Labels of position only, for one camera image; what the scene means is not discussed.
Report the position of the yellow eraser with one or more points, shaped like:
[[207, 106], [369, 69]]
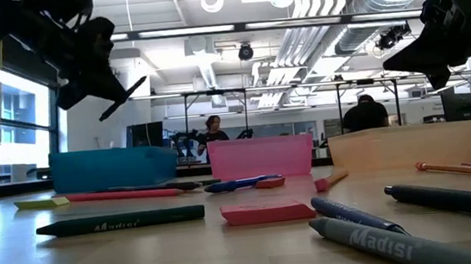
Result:
[[41, 203]]

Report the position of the red eraser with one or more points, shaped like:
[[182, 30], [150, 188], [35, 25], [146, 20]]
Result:
[[271, 183]]

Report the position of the orange plastic bin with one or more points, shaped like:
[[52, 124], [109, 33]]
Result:
[[401, 146]]

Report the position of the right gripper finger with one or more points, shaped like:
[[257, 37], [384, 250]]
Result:
[[423, 57], [439, 77]]

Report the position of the black background rig frame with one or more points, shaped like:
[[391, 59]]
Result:
[[365, 81], [214, 93]]

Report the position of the pink plastic bin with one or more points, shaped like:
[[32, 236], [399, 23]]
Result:
[[259, 157]]

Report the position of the black track lights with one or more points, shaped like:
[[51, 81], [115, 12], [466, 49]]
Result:
[[391, 38]]

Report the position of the black background robot arm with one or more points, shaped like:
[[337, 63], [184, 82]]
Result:
[[186, 139]]

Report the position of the overhead light bar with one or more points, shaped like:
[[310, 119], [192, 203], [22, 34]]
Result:
[[208, 29]]

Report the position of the dark green crayon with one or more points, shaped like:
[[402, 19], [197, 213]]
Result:
[[118, 221]]

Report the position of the orange pencil pink eraser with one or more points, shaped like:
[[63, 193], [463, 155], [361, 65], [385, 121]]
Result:
[[323, 184]]

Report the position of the black monitor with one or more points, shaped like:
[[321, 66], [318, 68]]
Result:
[[145, 135], [460, 108]]

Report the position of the dark blue pen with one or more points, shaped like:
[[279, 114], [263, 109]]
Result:
[[347, 213]]

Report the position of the black crayon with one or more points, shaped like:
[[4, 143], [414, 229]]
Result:
[[454, 201]]

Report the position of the large window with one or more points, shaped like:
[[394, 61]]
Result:
[[16, 105]]

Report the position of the black pen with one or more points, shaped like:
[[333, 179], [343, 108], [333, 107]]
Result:
[[131, 89], [180, 186]]

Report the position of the grey crayon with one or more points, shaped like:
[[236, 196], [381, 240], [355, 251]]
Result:
[[380, 243]]

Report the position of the black round ceiling spotlight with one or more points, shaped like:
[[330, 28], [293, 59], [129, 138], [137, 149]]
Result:
[[245, 52]]

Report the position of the bright blue pen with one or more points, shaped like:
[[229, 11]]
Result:
[[228, 186]]

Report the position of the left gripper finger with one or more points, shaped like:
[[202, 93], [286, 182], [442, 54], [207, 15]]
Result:
[[112, 85], [76, 97]]

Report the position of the blue plastic bin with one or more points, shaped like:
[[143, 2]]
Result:
[[109, 168]]

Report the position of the person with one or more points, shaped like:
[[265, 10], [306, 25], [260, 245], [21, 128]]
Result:
[[364, 117], [214, 136]]

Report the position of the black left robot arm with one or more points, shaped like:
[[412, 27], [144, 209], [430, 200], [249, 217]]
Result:
[[12, 19]]

